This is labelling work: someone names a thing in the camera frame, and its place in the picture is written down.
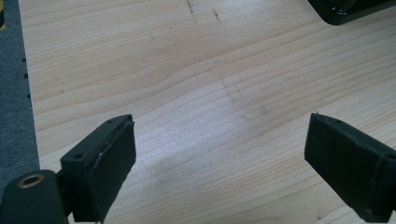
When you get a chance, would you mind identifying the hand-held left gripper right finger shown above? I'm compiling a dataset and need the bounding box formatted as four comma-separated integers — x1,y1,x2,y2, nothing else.
304,112,396,224

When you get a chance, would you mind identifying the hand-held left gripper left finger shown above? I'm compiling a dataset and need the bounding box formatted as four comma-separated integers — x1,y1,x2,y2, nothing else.
60,114,137,224

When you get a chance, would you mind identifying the yellow tape strip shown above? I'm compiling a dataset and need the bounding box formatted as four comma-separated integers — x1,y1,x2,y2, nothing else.
0,0,6,31

